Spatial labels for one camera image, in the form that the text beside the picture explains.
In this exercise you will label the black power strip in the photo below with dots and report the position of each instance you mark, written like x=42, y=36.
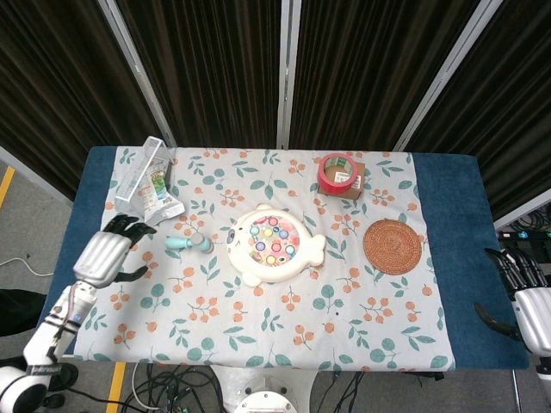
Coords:
x=524, y=235

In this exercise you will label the clear plastic rectangular box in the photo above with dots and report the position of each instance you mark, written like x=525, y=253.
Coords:
x=135, y=180

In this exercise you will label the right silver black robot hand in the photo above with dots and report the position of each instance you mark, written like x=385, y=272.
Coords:
x=530, y=297

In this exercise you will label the blue table cover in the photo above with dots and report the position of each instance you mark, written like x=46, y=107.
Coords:
x=456, y=241

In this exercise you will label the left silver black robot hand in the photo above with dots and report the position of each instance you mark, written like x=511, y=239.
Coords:
x=100, y=254

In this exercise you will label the dark folding screen partition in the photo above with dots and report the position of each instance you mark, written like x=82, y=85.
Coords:
x=275, y=69

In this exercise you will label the white seal-shaped pop-button toy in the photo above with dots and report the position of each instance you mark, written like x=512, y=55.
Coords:
x=272, y=243

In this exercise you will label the crumpled silver snack pouch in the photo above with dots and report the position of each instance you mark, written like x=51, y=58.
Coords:
x=162, y=199

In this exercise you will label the red tape roll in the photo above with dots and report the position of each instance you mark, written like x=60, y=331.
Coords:
x=338, y=174

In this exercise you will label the floral patterned tablecloth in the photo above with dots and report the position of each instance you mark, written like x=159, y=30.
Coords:
x=267, y=301

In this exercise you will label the round woven rattan coaster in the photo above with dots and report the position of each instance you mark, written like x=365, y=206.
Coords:
x=392, y=244

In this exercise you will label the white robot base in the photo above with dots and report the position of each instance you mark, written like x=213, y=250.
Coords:
x=267, y=396

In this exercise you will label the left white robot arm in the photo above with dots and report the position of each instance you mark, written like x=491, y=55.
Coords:
x=47, y=340

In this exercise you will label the brown cardboard box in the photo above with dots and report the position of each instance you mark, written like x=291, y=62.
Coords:
x=358, y=182

